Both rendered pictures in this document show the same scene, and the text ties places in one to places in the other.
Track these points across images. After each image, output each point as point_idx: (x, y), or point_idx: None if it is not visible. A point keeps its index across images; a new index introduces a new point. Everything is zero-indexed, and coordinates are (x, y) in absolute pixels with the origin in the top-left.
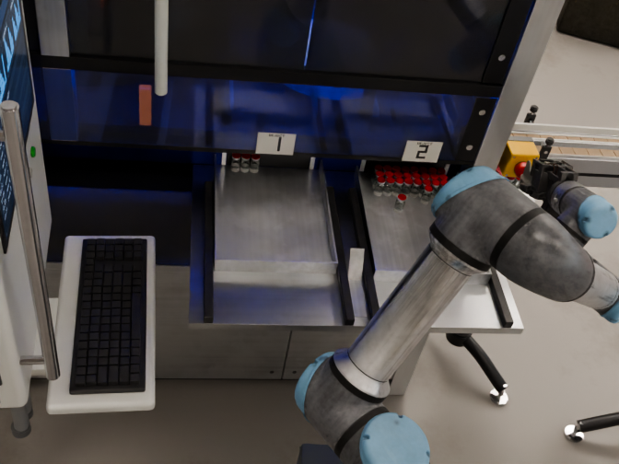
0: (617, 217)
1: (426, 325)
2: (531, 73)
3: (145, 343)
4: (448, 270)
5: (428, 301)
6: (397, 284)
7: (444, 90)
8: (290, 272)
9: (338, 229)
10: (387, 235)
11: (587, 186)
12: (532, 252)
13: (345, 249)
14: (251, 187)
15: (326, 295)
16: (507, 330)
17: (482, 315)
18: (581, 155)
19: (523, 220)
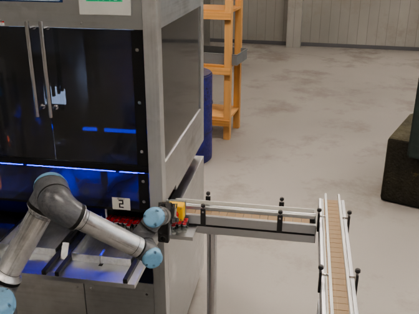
0: (160, 215)
1: (24, 244)
2: (159, 159)
3: None
4: (29, 215)
5: (22, 231)
6: (83, 262)
7: (120, 169)
8: (34, 253)
9: (70, 238)
10: (96, 244)
11: (237, 235)
12: (43, 198)
13: (70, 247)
14: None
15: (43, 263)
16: (125, 285)
17: (116, 277)
18: (229, 216)
19: (47, 186)
